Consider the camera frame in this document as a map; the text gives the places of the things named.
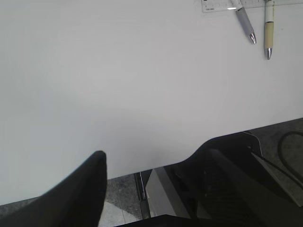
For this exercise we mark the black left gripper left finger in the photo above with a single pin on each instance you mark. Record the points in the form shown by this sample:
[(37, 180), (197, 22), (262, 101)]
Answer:
[(77, 201)]

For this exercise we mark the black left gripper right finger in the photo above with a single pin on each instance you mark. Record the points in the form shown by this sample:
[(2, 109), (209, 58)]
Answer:
[(239, 192)]

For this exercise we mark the beige grip patterned pen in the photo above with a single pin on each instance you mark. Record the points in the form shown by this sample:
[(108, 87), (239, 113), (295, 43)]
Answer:
[(269, 28)]

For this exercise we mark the grey grip patterned pen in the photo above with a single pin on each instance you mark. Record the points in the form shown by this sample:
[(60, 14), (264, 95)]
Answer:
[(244, 20)]

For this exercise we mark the transparent plastic ruler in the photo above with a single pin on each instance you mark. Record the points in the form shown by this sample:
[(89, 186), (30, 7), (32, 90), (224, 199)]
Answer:
[(223, 5)]

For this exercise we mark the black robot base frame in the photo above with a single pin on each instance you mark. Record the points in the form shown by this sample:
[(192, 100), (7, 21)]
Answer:
[(175, 193)]

